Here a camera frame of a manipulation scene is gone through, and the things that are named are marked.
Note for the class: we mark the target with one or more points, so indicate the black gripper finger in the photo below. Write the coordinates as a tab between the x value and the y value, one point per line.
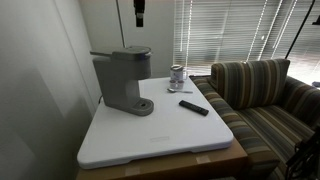
142	10
137	10

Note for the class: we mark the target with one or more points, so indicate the grey single-serve coffee machine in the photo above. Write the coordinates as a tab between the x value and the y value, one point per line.
123	83

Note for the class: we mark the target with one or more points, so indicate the thin metal lamp pole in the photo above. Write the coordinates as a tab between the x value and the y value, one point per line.
120	23

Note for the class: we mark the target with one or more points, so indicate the lavender mug with lid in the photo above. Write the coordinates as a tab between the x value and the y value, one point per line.
176	71

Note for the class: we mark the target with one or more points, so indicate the small coffee pod cup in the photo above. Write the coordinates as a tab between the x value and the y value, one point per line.
180	85
172	84

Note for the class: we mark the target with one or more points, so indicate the silver metal spoon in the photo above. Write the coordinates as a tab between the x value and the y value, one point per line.
171	90

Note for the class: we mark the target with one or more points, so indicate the white window blinds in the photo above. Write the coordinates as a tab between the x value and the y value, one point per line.
233	33

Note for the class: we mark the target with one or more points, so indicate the black tv remote control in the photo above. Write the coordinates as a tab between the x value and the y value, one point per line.
194	108

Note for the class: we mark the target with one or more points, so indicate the white plastic table board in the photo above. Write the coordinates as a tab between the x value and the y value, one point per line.
156	133

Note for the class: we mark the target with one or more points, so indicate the striped fabric sofa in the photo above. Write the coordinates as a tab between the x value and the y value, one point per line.
260	113

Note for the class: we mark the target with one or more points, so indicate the black slanted tripod pole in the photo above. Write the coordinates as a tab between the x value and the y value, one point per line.
299	30

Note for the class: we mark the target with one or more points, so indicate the wooden side table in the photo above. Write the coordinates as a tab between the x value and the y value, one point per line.
173	166

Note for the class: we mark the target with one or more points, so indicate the black mounted device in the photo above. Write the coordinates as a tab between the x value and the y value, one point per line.
316	20

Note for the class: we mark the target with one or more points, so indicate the black stand frame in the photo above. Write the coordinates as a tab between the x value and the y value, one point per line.
306	156

